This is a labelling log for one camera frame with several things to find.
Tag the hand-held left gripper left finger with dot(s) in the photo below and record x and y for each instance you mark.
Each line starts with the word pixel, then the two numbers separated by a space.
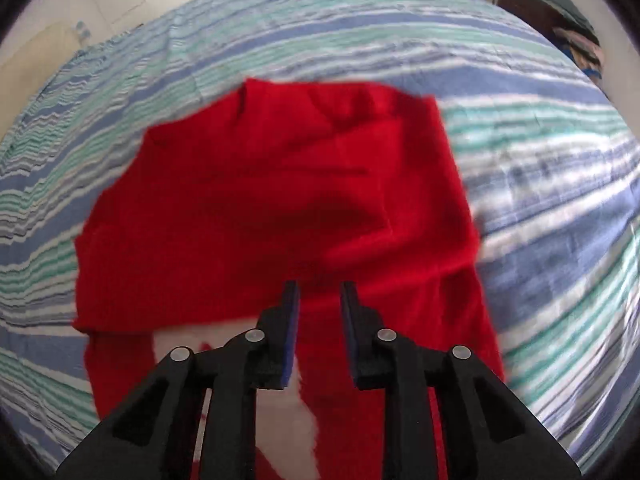
pixel 291 340

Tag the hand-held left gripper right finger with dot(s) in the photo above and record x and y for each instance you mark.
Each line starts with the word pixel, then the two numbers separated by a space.
pixel 348 340

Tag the red shirt with white print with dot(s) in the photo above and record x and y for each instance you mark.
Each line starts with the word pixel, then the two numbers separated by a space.
pixel 275 200

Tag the pile of clothes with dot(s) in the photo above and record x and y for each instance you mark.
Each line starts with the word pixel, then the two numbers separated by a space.
pixel 575 40

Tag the striped bed cover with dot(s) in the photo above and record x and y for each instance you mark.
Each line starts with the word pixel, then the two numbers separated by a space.
pixel 550 210

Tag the dark wooden dresser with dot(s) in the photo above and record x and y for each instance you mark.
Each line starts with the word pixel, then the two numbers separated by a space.
pixel 520 2

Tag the beige headboard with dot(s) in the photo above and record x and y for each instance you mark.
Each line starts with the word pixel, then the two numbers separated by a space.
pixel 35 55

